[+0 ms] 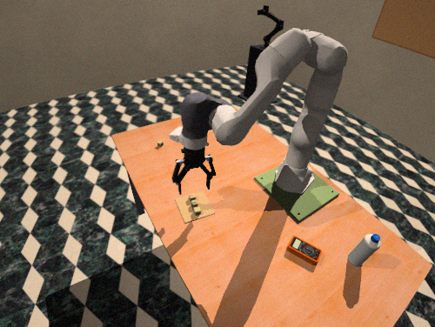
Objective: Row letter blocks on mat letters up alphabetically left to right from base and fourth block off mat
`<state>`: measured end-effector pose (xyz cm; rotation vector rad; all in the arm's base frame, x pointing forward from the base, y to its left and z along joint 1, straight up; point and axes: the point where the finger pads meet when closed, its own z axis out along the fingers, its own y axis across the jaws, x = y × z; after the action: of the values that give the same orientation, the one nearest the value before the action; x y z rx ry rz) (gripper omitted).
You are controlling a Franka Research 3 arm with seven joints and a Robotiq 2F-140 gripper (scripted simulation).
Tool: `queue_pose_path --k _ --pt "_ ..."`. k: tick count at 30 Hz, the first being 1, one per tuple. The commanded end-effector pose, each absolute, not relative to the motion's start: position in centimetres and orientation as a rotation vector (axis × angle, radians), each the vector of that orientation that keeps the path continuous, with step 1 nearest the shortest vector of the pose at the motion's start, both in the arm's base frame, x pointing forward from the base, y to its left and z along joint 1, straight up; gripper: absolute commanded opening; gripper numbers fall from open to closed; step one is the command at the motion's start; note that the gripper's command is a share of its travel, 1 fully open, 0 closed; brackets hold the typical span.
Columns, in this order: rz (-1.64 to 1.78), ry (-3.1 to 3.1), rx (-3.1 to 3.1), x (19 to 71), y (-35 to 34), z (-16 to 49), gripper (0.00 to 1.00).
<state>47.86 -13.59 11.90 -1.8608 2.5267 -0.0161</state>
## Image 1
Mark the tan flat mat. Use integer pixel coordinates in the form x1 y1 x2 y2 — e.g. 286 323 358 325
175 191 216 223

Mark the orange pocket multimeter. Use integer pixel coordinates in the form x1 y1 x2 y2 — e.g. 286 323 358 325
286 236 322 265

